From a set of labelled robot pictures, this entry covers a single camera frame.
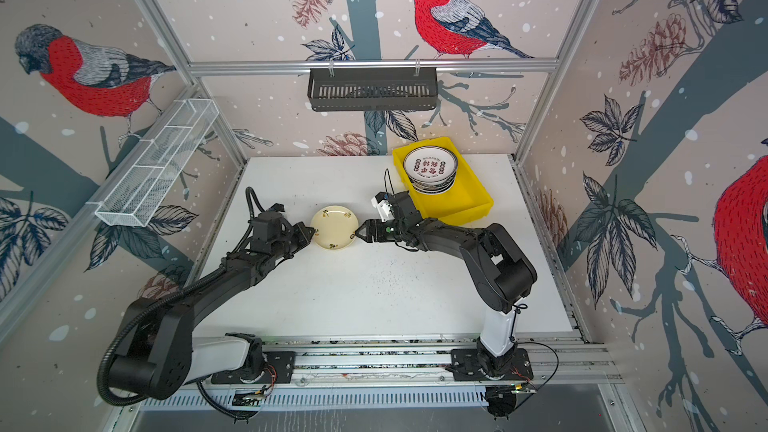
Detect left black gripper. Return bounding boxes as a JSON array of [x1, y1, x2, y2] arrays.
[[271, 221, 316, 261]]

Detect cream yellow small plate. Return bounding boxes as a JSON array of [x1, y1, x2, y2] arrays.
[[311, 205, 359, 250]]

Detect white plate red characters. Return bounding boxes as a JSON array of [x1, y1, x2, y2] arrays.
[[403, 146, 458, 184]]

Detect yellow plastic bin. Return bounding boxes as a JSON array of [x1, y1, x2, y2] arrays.
[[392, 137, 494, 226]]

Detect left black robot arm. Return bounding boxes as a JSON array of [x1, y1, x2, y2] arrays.
[[96, 187, 316, 407]]

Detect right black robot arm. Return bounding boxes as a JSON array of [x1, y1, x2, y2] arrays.
[[355, 192, 538, 380]]

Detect black hanging basket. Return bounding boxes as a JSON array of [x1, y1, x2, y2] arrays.
[[307, 68, 438, 112]]

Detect horizontal aluminium bar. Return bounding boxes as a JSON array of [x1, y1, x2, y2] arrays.
[[187, 58, 560, 77]]

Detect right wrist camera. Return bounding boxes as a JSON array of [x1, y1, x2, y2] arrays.
[[371, 192, 395, 222]]

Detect aluminium rail base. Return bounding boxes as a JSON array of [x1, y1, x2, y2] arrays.
[[142, 340, 622, 416]]

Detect white wire mesh basket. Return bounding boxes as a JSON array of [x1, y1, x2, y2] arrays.
[[95, 98, 219, 227]]

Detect aluminium corner post left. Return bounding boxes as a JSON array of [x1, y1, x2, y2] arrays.
[[104, 0, 248, 166]]

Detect aluminium corner post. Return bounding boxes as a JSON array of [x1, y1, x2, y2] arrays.
[[104, 0, 248, 166], [512, 0, 619, 163]]

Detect aluminium corner post right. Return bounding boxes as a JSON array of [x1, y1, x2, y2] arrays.
[[512, 0, 619, 163]]

